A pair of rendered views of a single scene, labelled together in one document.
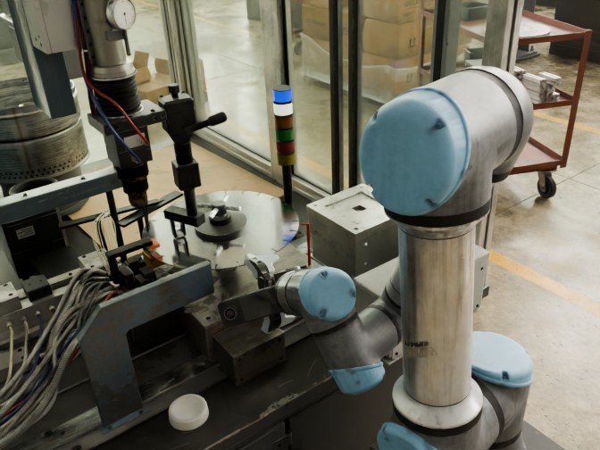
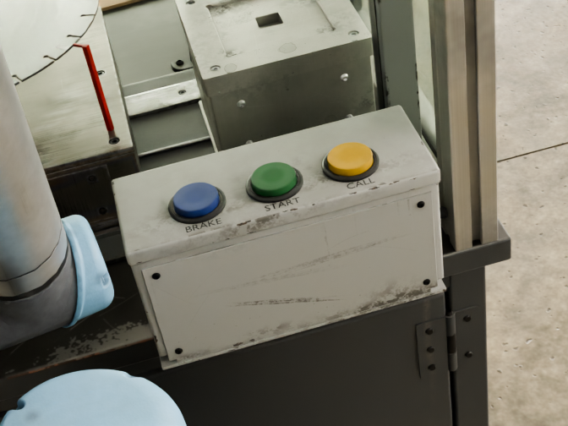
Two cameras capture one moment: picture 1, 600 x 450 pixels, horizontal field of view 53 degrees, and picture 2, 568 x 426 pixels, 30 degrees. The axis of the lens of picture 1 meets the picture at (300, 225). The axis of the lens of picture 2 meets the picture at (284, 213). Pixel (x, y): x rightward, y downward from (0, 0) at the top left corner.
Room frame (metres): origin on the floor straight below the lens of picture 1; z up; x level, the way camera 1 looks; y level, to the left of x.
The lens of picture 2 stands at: (0.35, -0.60, 1.47)
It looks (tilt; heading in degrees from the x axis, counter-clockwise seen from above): 40 degrees down; 28
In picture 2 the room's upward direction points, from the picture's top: 10 degrees counter-clockwise
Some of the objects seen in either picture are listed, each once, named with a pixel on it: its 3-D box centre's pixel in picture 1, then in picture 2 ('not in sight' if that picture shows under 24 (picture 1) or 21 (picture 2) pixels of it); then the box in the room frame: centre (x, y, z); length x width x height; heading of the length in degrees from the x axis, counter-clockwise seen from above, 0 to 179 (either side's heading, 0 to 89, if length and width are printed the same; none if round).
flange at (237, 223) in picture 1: (220, 220); not in sight; (1.12, 0.17, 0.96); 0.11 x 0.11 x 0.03
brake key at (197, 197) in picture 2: not in sight; (197, 204); (0.96, -0.20, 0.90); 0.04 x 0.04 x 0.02
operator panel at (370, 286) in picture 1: (420, 295); (282, 237); (1.01, -0.24, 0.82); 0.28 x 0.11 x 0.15; 125
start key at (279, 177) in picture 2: not in sight; (274, 184); (1.00, -0.25, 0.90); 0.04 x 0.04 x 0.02
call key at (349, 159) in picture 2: not in sight; (350, 164); (1.04, -0.31, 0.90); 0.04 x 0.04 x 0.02
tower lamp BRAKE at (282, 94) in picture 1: (282, 94); not in sight; (1.39, 0.03, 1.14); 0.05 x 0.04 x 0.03; 35
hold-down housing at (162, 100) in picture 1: (181, 138); not in sight; (1.05, 0.21, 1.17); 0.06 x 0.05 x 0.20; 116
